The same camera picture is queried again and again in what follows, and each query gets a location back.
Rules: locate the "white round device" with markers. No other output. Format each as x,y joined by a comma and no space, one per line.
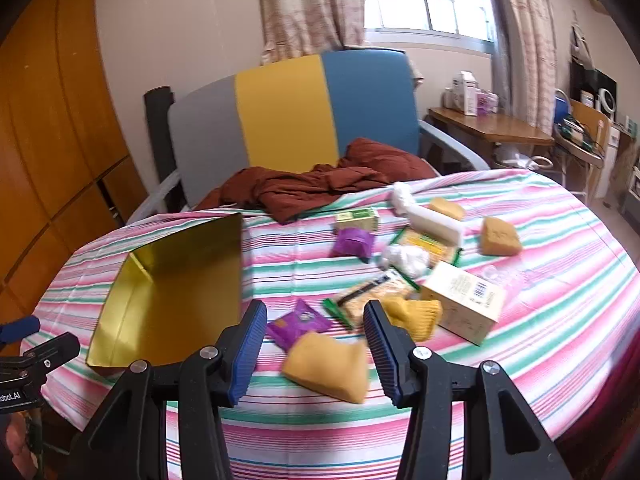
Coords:
609,101

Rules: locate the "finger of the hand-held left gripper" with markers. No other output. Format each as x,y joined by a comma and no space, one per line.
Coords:
17,329
50,352

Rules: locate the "gold tin box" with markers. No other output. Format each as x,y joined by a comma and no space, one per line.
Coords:
165,300

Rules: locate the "yellow plush toy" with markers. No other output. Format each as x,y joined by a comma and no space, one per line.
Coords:
417,317

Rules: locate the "white plastic roll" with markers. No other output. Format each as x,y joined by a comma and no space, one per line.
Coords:
402,197

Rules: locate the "beige patterned curtain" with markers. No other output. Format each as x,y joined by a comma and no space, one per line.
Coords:
310,5

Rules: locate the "green yellow cracker packet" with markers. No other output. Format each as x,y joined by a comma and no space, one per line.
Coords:
427,244
357,307

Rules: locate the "black screen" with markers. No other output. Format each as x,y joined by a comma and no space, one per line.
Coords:
590,80

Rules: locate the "small green box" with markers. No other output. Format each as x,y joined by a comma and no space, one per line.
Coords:
356,219

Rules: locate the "wooden side table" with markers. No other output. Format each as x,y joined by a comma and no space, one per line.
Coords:
490,127

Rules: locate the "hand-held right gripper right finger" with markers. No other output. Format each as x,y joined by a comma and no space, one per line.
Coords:
382,355

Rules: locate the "small purple box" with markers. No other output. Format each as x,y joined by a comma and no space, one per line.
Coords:
486,102

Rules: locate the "white plastic bag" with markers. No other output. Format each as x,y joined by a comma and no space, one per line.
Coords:
515,160

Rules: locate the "pink green striped tablecloth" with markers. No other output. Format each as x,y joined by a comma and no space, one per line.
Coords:
550,260

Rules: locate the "tall white carton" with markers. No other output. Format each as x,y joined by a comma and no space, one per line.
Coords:
467,92

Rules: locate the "purple snack packet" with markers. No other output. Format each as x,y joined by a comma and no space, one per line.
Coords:
352,243

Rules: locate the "wooden wardrobe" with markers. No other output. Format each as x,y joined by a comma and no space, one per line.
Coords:
50,135

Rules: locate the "purple block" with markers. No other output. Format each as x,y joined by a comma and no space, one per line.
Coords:
295,327

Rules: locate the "small yellow sponge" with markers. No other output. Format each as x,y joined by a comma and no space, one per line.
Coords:
446,208

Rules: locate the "clear packet with black stick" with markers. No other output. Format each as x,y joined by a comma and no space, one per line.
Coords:
367,287

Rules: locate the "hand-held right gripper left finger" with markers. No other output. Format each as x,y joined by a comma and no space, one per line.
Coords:
247,355

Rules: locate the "wooden folding chair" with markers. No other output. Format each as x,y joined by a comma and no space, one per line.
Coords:
587,115

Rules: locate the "cream cardboard box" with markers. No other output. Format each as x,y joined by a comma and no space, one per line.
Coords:
460,300

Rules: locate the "clear plastic bag bundle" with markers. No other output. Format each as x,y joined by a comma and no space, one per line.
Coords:
405,260

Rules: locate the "blue container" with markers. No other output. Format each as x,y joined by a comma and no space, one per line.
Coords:
561,107

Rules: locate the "stained yellow sponge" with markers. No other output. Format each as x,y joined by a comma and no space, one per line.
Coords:
499,237

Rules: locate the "rust brown jacket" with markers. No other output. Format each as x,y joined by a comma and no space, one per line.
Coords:
310,185

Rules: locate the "grey yellow blue chair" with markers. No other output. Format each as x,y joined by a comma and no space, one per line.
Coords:
280,110

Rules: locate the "beige striped curtain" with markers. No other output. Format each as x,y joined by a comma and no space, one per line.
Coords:
525,35

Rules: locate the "white foam block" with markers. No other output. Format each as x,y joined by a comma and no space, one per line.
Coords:
435,227

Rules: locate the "large yellow sponge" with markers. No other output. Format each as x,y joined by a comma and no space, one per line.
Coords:
325,367

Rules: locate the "small white box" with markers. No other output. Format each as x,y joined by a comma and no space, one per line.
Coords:
450,98

